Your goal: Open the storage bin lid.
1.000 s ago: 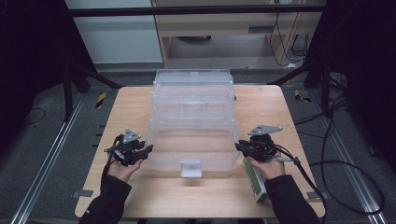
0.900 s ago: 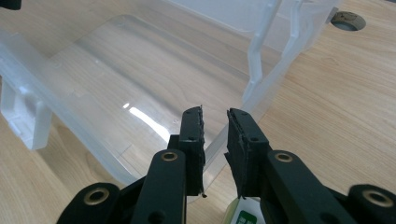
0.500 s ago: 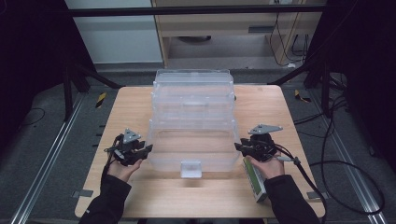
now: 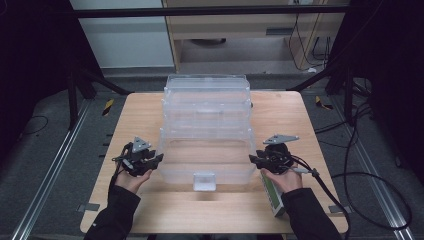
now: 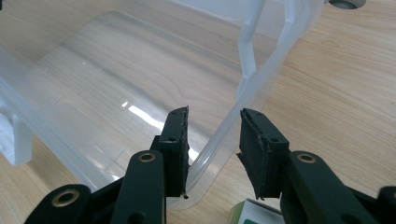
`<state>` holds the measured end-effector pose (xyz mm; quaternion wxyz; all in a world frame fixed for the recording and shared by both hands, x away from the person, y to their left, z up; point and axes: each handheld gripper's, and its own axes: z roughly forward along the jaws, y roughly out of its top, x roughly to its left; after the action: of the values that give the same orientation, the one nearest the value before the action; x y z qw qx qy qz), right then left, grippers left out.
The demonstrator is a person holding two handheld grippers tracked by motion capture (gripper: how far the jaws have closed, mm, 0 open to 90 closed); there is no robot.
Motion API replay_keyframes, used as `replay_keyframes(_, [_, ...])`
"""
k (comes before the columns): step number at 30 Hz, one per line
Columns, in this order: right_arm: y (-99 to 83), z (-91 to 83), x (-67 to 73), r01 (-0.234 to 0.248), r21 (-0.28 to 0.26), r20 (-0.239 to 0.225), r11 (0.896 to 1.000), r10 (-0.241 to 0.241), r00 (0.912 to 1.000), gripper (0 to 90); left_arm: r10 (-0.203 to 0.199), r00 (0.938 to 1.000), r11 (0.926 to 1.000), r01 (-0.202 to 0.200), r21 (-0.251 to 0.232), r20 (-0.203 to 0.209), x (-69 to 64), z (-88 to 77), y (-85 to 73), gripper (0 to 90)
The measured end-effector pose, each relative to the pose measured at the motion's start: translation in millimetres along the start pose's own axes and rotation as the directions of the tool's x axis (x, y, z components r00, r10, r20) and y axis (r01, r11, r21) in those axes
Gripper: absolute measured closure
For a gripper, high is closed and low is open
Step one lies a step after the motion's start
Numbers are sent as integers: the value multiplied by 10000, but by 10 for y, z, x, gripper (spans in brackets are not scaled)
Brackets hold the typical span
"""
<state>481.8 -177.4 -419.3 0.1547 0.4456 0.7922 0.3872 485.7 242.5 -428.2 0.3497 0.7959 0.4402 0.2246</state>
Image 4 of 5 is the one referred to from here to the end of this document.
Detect white cabinet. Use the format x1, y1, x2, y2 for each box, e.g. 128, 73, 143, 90
69, 0, 175, 70

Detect person's right hand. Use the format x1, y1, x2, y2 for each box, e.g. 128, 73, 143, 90
260, 165, 304, 195

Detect clear plastic storage box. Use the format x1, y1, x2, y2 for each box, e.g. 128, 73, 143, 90
156, 73, 258, 193

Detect light wooden desk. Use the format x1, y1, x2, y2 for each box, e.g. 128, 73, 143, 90
162, 0, 351, 75

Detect dark curtain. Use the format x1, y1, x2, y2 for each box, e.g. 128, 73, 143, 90
327, 0, 424, 186
0, 0, 105, 163

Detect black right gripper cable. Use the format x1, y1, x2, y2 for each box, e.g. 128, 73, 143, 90
287, 154, 414, 240

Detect grey tape strip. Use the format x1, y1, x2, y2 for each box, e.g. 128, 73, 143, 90
327, 204, 353, 215
76, 202, 101, 213

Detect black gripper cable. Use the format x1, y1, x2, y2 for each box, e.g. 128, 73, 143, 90
287, 154, 414, 240
110, 143, 132, 188

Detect black cables behind desk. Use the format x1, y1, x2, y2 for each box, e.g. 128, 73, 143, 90
287, 12, 335, 73

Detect green and white carton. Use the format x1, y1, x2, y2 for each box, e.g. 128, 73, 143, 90
260, 171, 287, 218

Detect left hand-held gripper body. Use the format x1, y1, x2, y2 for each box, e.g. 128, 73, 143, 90
113, 136, 157, 178

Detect thin black floor cable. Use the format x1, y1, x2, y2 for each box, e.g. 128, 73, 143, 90
19, 114, 50, 138

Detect aluminium floor rail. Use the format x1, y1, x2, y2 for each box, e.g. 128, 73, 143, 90
10, 99, 93, 240
332, 95, 417, 240

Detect person's left hand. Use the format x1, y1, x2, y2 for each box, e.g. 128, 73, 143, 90
114, 167, 154, 195

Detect yellow black floor tape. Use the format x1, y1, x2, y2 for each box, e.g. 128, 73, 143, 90
314, 95, 334, 111
101, 98, 115, 117

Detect black metal stand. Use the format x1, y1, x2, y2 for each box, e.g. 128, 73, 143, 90
65, 59, 133, 132
287, 62, 372, 127

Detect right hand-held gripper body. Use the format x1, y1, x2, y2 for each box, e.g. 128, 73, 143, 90
262, 133, 300, 175

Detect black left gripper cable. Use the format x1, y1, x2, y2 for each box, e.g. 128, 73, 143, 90
110, 143, 132, 188

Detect black floor cables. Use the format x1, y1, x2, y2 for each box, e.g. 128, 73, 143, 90
314, 99, 374, 149

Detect black horizontal bar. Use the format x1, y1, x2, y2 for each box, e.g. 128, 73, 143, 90
71, 5, 350, 19

